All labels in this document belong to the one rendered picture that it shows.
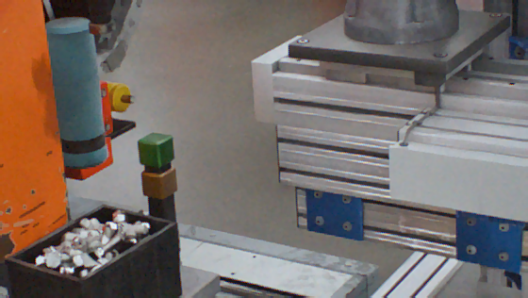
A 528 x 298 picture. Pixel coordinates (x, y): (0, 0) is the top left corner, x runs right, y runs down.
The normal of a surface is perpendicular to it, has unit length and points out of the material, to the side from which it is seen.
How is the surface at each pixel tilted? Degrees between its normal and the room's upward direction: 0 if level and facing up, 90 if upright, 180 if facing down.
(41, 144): 90
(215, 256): 0
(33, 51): 90
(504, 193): 90
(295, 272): 0
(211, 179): 0
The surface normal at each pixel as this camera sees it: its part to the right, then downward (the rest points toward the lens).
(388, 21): -0.36, 0.07
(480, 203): -0.53, 0.34
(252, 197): -0.07, -0.93
